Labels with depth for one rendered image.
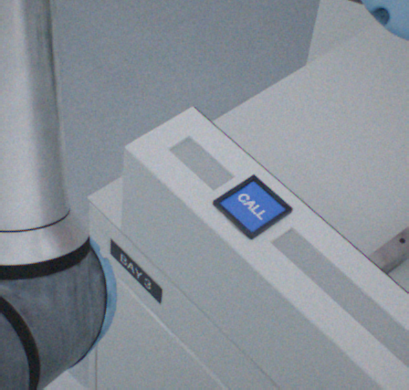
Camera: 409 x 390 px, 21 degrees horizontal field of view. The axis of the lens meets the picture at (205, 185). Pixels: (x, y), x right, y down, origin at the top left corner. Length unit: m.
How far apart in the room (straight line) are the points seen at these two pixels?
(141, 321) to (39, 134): 0.49
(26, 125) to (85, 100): 1.64
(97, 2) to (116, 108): 0.36
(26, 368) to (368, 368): 0.31
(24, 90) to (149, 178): 0.29
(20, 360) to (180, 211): 0.29
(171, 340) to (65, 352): 0.37
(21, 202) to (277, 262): 0.28
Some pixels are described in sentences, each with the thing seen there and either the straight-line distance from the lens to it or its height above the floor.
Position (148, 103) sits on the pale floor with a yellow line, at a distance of 2.49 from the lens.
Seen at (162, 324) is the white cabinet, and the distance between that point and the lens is 1.26.
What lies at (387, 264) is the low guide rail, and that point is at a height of 0.85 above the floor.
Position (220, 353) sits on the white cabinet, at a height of 0.78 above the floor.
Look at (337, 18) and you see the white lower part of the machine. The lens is 1.77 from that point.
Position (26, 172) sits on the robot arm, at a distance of 0.86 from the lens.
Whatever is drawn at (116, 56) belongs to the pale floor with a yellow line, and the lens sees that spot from 2.59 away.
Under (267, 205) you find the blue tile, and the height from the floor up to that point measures 0.96.
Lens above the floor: 1.78
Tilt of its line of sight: 50 degrees down
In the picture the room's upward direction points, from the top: 8 degrees clockwise
